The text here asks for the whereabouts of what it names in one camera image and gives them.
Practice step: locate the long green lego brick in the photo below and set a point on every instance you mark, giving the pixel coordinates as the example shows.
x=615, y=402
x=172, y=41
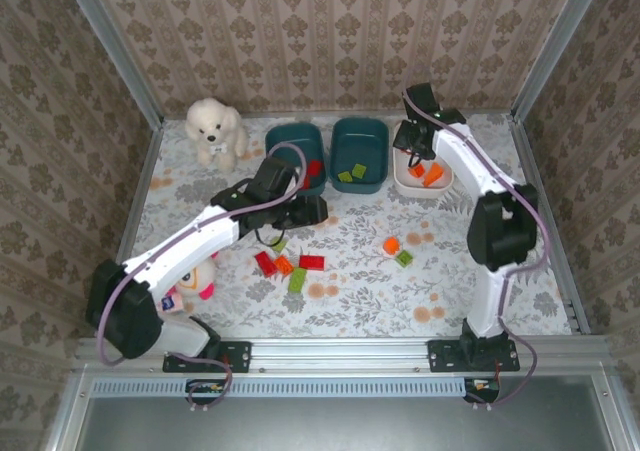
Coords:
x=297, y=279

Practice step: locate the white plush dog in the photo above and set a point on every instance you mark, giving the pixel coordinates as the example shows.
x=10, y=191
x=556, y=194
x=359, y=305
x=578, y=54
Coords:
x=215, y=121

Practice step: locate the grey metal panel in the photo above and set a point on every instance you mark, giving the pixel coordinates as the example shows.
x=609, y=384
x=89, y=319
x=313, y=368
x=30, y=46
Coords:
x=340, y=426

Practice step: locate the aluminium frame post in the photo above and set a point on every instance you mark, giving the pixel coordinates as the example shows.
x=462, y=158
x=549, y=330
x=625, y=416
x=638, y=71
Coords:
x=115, y=46
x=555, y=46

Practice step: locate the white plush toy pink ears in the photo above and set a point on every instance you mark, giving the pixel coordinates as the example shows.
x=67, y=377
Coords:
x=197, y=278

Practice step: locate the white plastic container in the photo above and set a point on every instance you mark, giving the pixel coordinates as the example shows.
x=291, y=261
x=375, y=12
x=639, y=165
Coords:
x=440, y=183

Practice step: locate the orange sloped lego brick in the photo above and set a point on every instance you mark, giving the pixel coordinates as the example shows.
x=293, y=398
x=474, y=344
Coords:
x=433, y=175

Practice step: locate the aluminium side rail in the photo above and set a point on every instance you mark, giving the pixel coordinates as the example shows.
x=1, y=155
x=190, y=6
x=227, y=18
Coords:
x=143, y=186
x=532, y=171

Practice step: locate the red lego brick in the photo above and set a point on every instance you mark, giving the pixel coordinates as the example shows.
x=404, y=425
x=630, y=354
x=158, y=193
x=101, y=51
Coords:
x=265, y=264
x=311, y=262
x=315, y=168
x=306, y=181

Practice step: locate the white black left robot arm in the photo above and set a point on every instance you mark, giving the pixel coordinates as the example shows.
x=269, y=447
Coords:
x=190, y=243

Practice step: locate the aluminium back rail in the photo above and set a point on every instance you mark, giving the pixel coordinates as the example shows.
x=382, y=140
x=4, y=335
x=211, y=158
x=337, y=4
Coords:
x=325, y=114

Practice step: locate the aluminium front rail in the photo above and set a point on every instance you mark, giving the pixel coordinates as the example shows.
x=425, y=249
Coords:
x=340, y=353

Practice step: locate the dark teal plastic container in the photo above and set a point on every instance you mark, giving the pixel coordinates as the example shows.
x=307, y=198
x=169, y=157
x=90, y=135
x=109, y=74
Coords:
x=360, y=138
x=292, y=136

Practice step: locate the floral table cover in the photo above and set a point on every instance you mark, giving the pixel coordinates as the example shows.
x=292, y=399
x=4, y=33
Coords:
x=350, y=316

